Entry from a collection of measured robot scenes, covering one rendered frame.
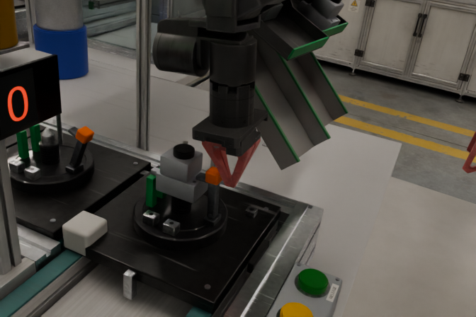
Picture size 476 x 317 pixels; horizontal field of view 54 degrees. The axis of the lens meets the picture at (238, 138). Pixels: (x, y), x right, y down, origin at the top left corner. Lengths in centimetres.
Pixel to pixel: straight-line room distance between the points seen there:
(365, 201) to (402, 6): 361
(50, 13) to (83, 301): 101
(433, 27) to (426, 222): 359
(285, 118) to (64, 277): 48
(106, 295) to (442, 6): 409
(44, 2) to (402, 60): 364
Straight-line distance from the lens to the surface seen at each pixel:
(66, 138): 97
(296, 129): 93
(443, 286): 91
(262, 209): 77
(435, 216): 109
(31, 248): 72
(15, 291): 68
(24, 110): 54
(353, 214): 101
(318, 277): 67
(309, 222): 78
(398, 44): 463
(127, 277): 65
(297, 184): 106
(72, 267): 71
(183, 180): 66
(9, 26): 51
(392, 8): 459
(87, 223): 70
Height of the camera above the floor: 141
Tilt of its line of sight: 27 degrees down
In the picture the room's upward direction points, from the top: 6 degrees clockwise
